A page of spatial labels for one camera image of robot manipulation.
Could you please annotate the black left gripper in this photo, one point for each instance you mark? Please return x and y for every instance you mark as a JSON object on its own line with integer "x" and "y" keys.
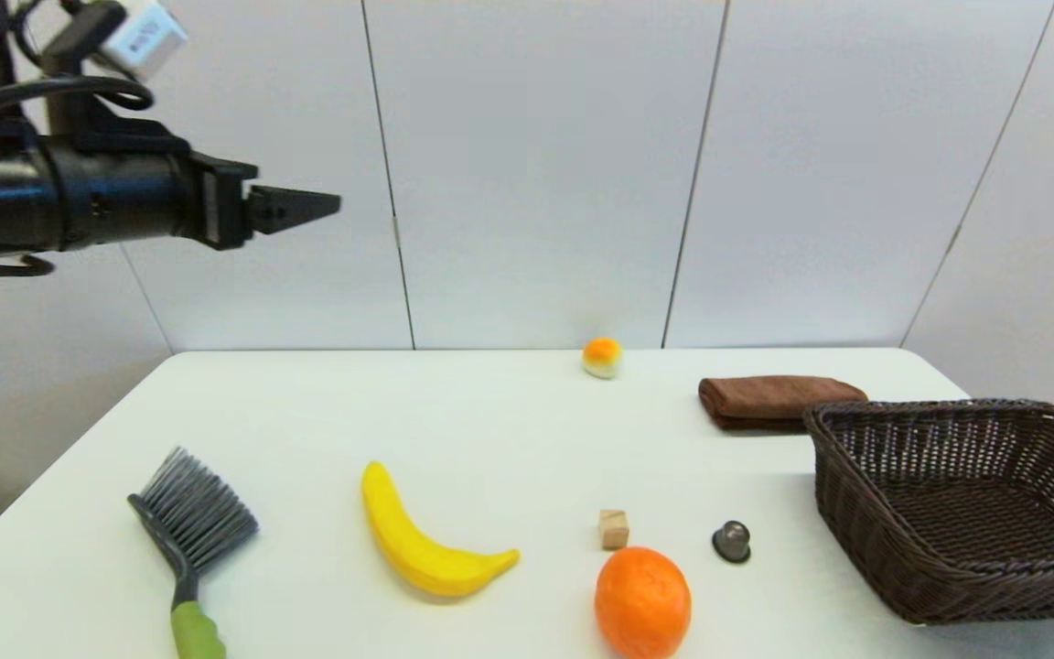
{"x": 143, "y": 197}

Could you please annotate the orange fruit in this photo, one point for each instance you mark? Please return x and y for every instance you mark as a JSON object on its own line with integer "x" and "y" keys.
{"x": 642, "y": 604}

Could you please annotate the orange and white toy bun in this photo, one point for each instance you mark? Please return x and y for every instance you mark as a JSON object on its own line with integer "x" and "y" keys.
{"x": 602, "y": 360}

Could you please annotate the yellow banana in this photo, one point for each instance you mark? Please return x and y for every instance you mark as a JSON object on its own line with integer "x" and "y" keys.
{"x": 408, "y": 549}

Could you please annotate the small wooden cube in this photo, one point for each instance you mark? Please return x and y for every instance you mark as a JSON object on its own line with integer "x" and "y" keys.
{"x": 613, "y": 529}

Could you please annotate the folded brown cloth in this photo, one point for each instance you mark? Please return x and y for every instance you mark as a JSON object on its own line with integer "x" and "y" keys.
{"x": 769, "y": 401}

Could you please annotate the dark brown wicker basket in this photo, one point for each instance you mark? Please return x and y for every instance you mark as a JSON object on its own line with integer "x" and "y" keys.
{"x": 865, "y": 522}

